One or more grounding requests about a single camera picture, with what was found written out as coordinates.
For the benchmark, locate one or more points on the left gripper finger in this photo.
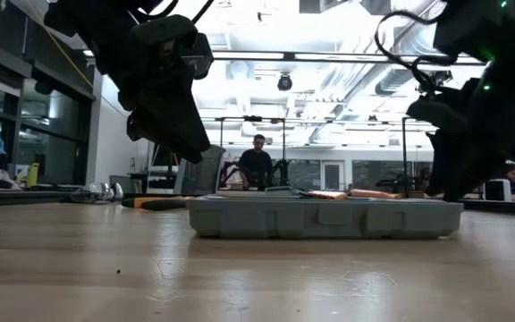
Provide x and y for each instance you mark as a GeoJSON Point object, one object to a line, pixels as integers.
{"type": "Point", "coordinates": [139, 127]}
{"type": "Point", "coordinates": [177, 125]}

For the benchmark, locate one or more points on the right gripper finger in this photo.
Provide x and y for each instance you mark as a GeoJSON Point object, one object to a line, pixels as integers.
{"type": "Point", "coordinates": [485, 156]}
{"type": "Point", "coordinates": [445, 165]}

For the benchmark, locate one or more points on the grey plastic tool case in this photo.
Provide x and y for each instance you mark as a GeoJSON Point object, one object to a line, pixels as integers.
{"type": "Point", "coordinates": [320, 219]}

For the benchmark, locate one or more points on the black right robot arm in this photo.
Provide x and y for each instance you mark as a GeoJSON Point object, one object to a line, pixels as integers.
{"type": "Point", "coordinates": [508, 31]}

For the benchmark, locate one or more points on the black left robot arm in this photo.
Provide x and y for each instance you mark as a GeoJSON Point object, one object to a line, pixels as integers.
{"type": "Point", "coordinates": [83, 22]}

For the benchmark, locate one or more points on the black and orange tool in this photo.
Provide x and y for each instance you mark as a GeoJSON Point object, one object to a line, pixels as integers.
{"type": "Point", "coordinates": [163, 205]}

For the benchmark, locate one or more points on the dark background monitor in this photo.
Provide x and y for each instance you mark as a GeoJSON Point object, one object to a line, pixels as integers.
{"type": "Point", "coordinates": [163, 154]}

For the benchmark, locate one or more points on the white box device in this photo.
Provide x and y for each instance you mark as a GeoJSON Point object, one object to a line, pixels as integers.
{"type": "Point", "coordinates": [496, 190]}

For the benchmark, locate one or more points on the grey mesh office chair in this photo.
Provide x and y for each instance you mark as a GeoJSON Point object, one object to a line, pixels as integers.
{"type": "Point", "coordinates": [201, 172]}

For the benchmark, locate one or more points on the black ceiling spotlight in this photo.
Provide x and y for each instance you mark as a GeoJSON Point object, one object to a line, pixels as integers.
{"type": "Point", "coordinates": [441, 77]}

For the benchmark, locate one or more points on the shiny clear object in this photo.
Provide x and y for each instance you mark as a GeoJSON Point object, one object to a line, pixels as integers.
{"type": "Point", "coordinates": [105, 191]}

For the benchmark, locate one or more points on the yellow green bottle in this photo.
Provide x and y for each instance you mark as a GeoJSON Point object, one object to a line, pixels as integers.
{"type": "Point", "coordinates": [32, 175]}

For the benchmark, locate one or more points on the dark overhead box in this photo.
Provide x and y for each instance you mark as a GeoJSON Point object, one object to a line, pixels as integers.
{"type": "Point", "coordinates": [342, 5]}

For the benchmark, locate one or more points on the tall black frame stand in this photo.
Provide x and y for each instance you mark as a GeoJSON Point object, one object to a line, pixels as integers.
{"type": "Point", "coordinates": [404, 147]}

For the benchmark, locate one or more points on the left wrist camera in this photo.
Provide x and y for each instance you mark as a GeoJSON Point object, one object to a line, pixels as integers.
{"type": "Point", "coordinates": [195, 56]}

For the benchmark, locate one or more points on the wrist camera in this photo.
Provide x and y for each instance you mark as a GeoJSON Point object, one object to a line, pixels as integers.
{"type": "Point", "coordinates": [195, 56]}
{"type": "Point", "coordinates": [436, 112]}

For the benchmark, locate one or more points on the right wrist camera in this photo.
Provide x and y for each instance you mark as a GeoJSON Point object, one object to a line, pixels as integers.
{"type": "Point", "coordinates": [436, 112]}

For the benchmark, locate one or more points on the black ceiling camera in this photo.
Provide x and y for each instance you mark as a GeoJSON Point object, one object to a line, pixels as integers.
{"type": "Point", "coordinates": [284, 82]}

